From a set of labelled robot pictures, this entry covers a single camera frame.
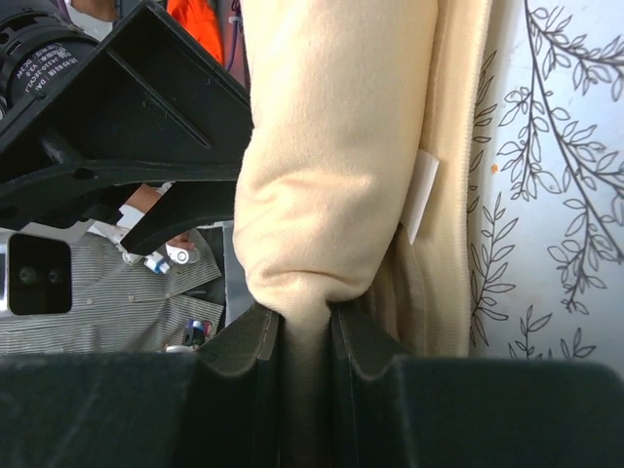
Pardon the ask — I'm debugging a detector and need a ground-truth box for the person in striped shirt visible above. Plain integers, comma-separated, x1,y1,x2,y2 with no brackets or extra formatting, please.
1,228,225,355

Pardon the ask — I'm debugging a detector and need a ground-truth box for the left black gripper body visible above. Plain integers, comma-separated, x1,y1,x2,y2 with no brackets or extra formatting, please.
1,1,253,229

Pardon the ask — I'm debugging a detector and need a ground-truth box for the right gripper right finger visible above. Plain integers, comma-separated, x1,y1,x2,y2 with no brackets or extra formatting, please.
331,301,408,379

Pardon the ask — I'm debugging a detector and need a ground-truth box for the pale yellow t shirt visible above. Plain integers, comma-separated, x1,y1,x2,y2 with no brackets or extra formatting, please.
234,1,491,356

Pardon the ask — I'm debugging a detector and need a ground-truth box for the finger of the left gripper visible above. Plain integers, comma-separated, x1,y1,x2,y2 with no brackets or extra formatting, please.
122,180,236,255

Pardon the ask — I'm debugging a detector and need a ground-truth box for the orange cloth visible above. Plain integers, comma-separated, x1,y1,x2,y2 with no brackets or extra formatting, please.
167,0,224,65

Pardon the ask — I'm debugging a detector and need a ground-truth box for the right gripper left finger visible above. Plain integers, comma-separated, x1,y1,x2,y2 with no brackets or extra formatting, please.
197,304,281,377

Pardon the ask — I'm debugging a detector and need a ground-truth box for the floral table mat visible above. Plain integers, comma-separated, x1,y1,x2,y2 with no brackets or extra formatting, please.
467,1,623,371

